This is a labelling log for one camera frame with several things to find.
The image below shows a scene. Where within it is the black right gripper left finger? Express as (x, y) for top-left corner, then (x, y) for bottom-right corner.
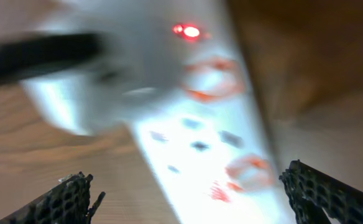
(0, 172), (106, 224)

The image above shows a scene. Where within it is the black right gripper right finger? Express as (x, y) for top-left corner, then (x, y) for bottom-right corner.
(279, 160), (363, 224)

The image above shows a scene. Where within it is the black charging cable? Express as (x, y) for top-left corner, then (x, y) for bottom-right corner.
(0, 32), (104, 90)

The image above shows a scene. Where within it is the white USB charger adapter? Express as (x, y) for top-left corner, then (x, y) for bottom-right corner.
(21, 0), (199, 135)

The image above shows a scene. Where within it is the white power strip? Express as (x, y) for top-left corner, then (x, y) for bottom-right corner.
(132, 1), (295, 224)

